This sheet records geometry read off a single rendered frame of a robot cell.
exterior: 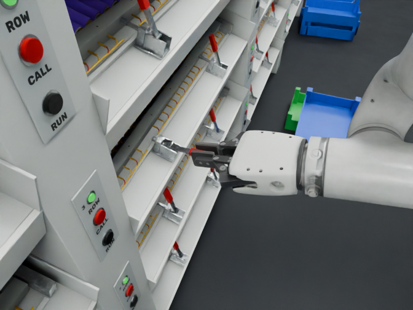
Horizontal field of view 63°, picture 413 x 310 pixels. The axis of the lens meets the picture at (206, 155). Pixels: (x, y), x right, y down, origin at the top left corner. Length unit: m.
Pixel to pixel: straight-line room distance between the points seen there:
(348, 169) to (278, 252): 0.66
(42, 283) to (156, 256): 0.29
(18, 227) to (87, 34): 0.23
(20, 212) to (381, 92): 0.44
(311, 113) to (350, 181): 0.97
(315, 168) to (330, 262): 0.67
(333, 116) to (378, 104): 0.91
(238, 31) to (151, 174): 0.50
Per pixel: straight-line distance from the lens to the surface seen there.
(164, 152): 0.57
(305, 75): 1.81
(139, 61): 0.44
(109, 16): 0.46
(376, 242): 1.20
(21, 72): 0.25
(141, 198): 0.53
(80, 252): 0.39
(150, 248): 0.70
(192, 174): 0.80
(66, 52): 0.29
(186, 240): 0.92
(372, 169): 0.46
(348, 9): 2.34
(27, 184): 0.28
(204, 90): 0.72
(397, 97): 0.51
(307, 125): 1.39
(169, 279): 0.88
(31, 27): 0.26
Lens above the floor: 0.94
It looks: 46 degrees down
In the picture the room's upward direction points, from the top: straight up
